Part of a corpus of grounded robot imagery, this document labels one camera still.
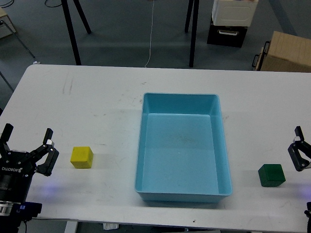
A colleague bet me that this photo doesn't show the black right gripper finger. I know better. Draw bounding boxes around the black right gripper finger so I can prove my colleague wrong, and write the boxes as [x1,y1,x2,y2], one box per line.
[288,126,311,171]

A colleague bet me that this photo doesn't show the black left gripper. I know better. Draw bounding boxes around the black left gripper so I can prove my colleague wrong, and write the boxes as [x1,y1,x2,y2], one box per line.
[0,123,59,202]

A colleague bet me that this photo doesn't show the green block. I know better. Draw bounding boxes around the green block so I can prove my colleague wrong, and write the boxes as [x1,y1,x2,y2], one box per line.
[258,164,286,187]

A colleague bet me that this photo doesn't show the yellow block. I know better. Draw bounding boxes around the yellow block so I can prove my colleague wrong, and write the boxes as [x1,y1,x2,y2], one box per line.
[70,146,94,169]

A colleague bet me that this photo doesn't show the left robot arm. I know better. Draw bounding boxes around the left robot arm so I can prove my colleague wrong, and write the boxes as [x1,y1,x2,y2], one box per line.
[0,123,59,233]

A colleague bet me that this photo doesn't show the light blue plastic box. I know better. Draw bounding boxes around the light blue plastic box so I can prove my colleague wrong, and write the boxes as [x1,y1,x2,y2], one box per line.
[135,93,232,203]

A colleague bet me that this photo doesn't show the crumpled white paper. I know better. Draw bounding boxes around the crumpled white paper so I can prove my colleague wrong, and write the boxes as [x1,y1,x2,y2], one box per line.
[103,223,119,231]

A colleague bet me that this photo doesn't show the wooden chair at left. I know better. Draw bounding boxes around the wooden chair at left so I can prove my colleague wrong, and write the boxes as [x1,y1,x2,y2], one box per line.
[0,8,35,58]

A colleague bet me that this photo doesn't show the black storage crate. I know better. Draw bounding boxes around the black storage crate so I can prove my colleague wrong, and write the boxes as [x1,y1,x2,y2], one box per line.
[207,21,248,48]

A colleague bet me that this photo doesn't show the black trestle legs left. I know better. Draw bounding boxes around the black trestle legs left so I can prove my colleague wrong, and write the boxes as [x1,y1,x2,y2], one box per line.
[60,0,92,66]

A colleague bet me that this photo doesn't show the black trestle legs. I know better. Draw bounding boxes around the black trestle legs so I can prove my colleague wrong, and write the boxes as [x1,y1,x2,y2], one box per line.
[184,0,200,68]
[60,0,92,66]

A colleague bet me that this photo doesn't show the black trestle legs right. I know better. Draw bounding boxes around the black trestle legs right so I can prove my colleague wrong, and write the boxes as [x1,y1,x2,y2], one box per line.
[184,0,200,68]

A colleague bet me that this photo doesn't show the wooden cabinet with handles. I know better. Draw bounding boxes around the wooden cabinet with handles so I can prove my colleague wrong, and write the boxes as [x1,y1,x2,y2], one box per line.
[252,31,311,73]

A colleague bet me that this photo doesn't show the white hanging cord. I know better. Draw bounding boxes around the white hanging cord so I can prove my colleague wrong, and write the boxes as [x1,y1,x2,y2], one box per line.
[145,0,155,69]

